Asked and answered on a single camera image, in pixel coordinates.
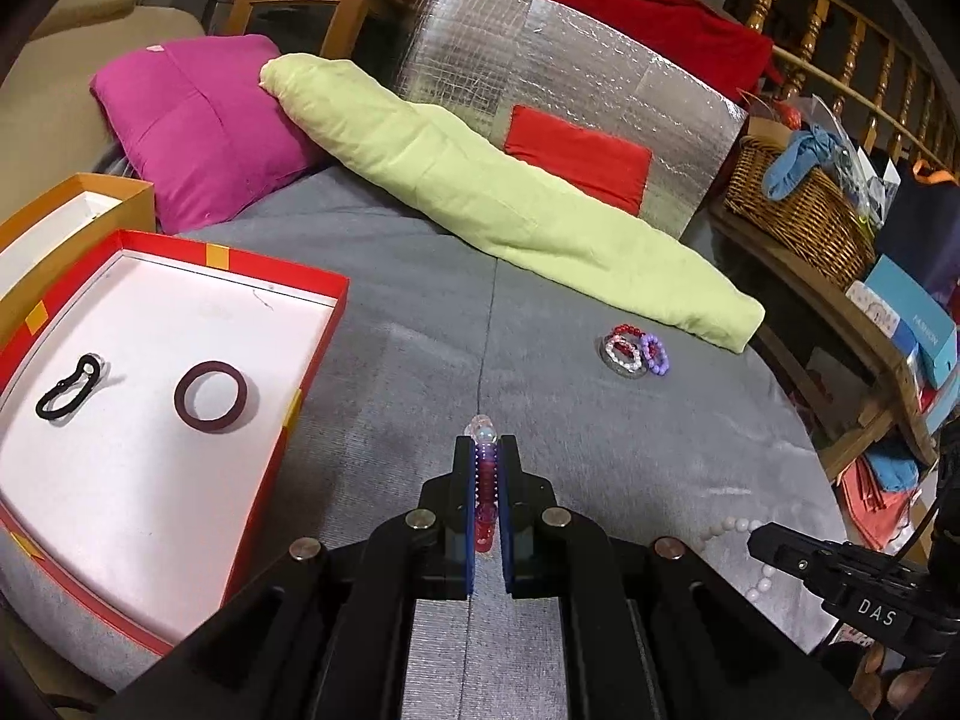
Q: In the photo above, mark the red cushion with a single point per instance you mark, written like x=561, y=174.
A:
x=577, y=157

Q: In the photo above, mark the beige sofa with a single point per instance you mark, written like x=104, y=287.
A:
x=60, y=90

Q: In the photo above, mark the red cardboard box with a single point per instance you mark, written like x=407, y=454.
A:
x=150, y=480

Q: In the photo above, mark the silver foil insulation board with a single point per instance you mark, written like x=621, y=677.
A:
x=562, y=60

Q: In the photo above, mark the red cloth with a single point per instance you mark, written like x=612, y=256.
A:
x=675, y=22

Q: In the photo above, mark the light blue box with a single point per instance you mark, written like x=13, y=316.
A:
x=911, y=300

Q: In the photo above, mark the wooden bench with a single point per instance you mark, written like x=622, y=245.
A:
x=810, y=292

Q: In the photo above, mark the light green pillow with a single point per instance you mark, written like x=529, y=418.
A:
x=465, y=180

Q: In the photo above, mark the grey blanket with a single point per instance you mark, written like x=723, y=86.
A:
x=450, y=315

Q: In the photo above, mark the orange cardboard box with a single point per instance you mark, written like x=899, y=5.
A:
x=127, y=202

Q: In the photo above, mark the coral cloth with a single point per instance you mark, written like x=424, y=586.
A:
x=874, y=517

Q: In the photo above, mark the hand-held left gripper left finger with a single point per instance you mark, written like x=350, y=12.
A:
x=472, y=510

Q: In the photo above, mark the dark blue bag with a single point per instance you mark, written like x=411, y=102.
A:
x=922, y=225

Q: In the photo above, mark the blue cloth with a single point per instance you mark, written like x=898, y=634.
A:
x=795, y=165

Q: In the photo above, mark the wicker basket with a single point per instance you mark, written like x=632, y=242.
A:
x=802, y=210

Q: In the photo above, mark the wooden railing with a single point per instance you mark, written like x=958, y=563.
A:
x=761, y=7

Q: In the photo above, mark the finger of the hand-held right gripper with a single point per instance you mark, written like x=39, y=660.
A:
x=840, y=577

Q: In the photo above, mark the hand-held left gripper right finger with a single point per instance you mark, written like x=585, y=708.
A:
x=507, y=517

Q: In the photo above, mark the person's right hand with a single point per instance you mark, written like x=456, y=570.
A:
x=892, y=694

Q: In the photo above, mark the magenta pillow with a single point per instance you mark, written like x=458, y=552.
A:
x=195, y=127

